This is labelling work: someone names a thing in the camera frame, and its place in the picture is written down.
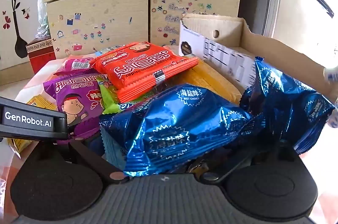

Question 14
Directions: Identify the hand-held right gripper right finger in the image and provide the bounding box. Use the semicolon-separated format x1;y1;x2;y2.
190;142;300;183

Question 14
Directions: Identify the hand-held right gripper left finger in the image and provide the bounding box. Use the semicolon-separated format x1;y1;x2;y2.
33;139;131;185

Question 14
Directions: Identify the small yellow snack packet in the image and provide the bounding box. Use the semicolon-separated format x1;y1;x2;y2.
7;94;57;158

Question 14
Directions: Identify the purple noodle snack packet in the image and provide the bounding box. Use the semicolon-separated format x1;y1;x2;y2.
44;72;106;145

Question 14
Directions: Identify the green snack packet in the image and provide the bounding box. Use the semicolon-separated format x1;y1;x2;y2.
96;75;159;115

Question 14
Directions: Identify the blue foil snack packet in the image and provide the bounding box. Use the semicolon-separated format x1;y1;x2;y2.
99;83;260;177
240;56;336;156

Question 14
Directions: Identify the magenta snack packet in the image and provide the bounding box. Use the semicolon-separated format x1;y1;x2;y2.
54;57;98;76

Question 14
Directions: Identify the large yellow snack packet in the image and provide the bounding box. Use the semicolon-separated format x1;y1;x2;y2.
164;57;242;105

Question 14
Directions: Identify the orange-red noodle snack packet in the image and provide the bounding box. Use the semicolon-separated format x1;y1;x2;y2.
90;42;199;103

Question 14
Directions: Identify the light blue snack packet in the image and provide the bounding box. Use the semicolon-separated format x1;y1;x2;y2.
99;46;127;58

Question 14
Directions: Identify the cardboard box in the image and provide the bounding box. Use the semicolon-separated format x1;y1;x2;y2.
180;13;338;119

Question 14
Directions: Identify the red gift box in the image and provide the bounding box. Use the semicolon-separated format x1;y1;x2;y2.
26;38;57;75

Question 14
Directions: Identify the clear plastic bag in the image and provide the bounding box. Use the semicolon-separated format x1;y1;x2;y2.
34;0;52;41

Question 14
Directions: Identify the wooden cabinet with stickers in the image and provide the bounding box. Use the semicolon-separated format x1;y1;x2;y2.
42;0;243;59

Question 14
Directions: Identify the black vase flower wall sticker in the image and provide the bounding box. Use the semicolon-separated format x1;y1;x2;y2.
0;0;41;59

